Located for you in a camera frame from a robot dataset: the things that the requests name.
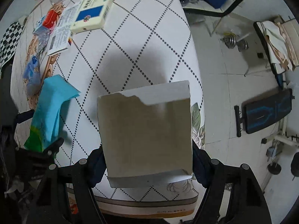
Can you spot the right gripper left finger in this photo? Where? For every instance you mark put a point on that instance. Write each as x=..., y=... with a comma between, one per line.
x=65, y=194

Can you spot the cyan green tissue pack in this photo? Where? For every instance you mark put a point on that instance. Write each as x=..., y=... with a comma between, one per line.
x=44, y=129

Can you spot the blue plastic bag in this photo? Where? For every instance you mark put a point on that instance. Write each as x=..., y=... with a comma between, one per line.
x=31, y=76

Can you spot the green white carton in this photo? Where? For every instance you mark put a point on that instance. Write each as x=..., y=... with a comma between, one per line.
x=146, y=135

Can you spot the blue red small box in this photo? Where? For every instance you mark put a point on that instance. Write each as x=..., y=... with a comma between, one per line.
x=45, y=23

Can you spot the black blue weight bench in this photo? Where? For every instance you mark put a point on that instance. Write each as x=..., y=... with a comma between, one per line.
x=260, y=114

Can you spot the black white checkered cloth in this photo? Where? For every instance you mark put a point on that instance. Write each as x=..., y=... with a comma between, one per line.
x=9, y=42

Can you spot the white printed medicine box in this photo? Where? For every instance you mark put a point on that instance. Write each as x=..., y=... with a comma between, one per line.
x=61, y=38

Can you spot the cream blue medicine box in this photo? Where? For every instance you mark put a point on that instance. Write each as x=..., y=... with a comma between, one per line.
x=91, y=15

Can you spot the beige cloth bag pile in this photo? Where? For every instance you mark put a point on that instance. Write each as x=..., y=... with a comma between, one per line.
x=280, y=42

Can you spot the floral patterned tablecloth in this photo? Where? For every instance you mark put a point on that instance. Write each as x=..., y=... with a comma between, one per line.
x=144, y=42

